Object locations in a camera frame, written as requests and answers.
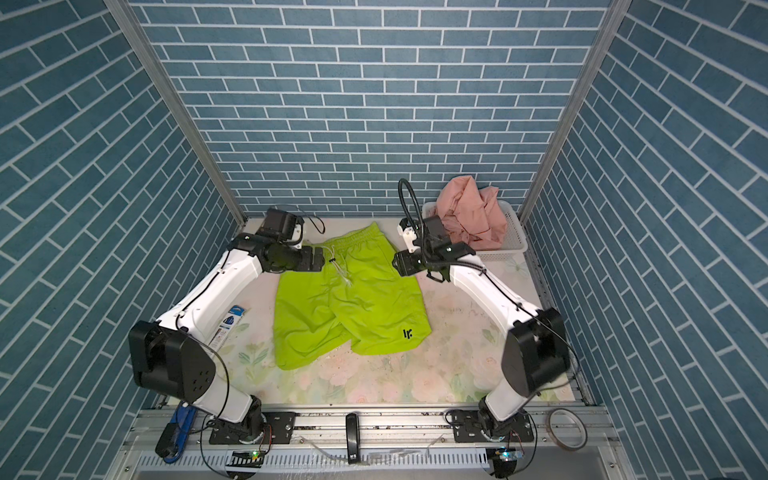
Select lime green shorts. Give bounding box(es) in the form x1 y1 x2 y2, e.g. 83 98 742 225
273 223 432 370

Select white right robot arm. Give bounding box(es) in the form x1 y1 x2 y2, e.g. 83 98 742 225
392 216 571 430

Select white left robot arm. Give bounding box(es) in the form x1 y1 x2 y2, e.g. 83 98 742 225
128 208 324 428

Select pink shorts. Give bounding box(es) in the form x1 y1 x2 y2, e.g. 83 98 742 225
436 176 507 251

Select blue white pen box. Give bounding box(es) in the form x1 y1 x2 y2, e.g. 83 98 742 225
209 305 245 351

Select white plastic basket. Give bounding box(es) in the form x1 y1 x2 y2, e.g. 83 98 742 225
421 199 529 263

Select clear tape roll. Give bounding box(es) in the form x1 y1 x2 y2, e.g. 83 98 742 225
544 407 589 452

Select left green circuit board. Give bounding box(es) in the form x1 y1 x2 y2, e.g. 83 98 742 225
225 451 264 480

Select green circuit board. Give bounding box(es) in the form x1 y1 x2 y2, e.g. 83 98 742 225
486 447 522 479
225 451 264 480

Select right green circuit board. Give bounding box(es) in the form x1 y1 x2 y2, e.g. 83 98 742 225
486 447 522 479

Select blue utility knife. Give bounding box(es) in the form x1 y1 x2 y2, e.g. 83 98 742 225
155 403 197 464

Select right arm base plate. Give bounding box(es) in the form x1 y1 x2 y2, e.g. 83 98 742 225
443 409 535 444

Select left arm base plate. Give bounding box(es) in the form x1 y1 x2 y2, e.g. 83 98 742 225
209 411 296 445

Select black handle on rail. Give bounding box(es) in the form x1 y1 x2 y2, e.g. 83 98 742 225
345 412 361 465

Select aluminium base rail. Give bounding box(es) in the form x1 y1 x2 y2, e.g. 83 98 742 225
107 402 634 479

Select aluminium left corner post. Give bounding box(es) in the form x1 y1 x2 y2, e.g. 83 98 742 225
104 0 247 228

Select aluminium corner post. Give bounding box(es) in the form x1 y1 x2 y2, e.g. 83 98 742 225
104 0 247 228
518 0 631 225

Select aluminium right corner post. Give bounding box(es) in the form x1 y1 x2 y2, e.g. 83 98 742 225
518 0 631 225

